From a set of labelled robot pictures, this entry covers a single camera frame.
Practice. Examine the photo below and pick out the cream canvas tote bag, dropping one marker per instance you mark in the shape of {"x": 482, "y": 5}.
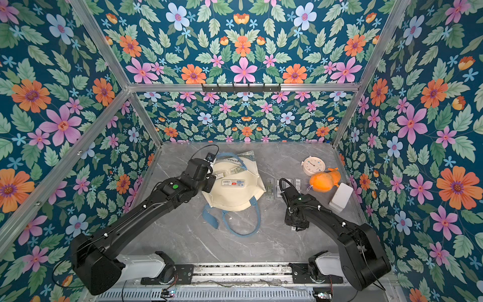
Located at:
{"x": 235, "y": 199}

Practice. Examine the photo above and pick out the clear compass set case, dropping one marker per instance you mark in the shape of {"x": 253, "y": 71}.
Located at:
{"x": 270, "y": 189}

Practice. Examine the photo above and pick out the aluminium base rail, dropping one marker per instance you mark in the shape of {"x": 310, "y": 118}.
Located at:
{"x": 222, "y": 273}

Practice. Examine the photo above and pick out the pink round alarm clock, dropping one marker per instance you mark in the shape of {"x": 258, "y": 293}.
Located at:
{"x": 313, "y": 165}

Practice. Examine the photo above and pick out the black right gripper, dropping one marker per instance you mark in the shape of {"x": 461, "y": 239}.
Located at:
{"x": 296, "y": 221}

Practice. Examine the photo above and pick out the orange plush toy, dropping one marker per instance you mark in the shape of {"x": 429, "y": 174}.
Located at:
{"x": 324, "y": 182}

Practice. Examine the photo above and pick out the black hook rail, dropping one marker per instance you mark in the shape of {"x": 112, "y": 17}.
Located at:
{"x": 239, "y": 88}

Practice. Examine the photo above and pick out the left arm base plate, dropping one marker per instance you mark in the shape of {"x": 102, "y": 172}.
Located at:
{"x": 173, "y": 274}

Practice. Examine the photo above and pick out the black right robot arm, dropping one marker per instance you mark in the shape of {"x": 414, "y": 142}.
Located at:
{"x": 361, "y": 258}

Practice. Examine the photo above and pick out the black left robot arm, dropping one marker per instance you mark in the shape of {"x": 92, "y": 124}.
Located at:
{"x": 97, "y": 259}

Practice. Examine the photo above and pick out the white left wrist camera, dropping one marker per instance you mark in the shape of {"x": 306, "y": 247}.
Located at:
{"x": 210, "y": 157}

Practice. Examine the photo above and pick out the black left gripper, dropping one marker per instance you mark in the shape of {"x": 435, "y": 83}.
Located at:
{"x": 211, "y": 180}

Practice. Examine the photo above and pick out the white slotted cable duct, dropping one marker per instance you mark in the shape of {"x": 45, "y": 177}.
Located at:
{"x": 209, "y": 294}

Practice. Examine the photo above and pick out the white rectangular box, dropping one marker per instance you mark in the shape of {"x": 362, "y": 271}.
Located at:
{"x": 341, "y": 198}

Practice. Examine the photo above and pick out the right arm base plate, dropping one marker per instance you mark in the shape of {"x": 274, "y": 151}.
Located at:
{"x": 307, "y": 273}

